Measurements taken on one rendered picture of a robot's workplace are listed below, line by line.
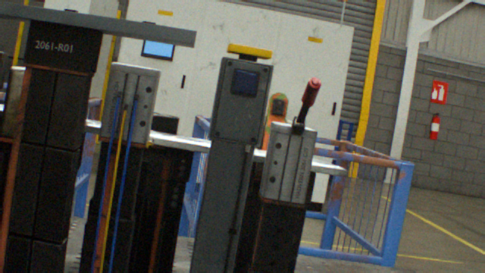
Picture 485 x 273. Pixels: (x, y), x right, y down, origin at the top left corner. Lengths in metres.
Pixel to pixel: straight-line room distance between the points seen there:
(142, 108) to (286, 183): 0.25
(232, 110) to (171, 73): 8.19
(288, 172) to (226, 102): 0.22
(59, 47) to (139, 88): 0.20
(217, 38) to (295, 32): 0.82
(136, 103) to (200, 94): 8.05
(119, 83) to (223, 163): 0.24
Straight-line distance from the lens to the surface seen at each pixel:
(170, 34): 1.19
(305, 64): 9.54
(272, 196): 1.40
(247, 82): 1.22
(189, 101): 9.42
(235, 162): 1.23
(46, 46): 1.23
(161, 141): 1.50
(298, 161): 1.40
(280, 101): 1.73
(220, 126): 1.22
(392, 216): 3.50
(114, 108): 1.38
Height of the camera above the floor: 1.10
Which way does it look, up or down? 3 degrees down
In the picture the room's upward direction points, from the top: 10 degrees clockwise
